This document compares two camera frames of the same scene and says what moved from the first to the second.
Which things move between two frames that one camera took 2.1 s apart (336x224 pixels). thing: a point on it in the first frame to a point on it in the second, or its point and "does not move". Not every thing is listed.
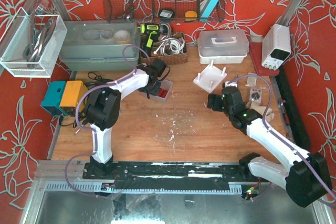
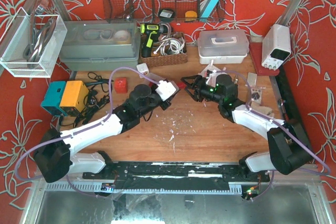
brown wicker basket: [170, 59] does not move
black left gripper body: [151, 87] to [165, 104]
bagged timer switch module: [255, 95] does not move
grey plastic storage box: [98, 45] does not move
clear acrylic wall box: [30, 46] does not move
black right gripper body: [217, 101] to [198, 89]
